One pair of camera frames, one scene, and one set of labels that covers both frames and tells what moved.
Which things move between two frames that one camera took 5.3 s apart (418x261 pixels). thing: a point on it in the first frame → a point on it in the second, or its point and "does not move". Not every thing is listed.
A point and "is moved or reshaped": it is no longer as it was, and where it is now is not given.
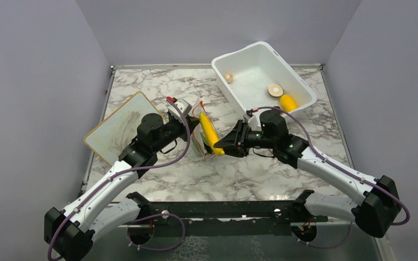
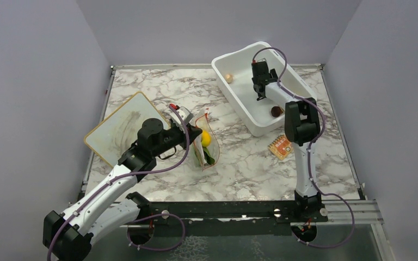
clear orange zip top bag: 206,133 is moved or reshaped
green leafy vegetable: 207,145 → 208,156
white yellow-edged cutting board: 109,138 does not move
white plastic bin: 260,76 does not move
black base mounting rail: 223,219 does not move
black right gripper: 234,143 → 271,74
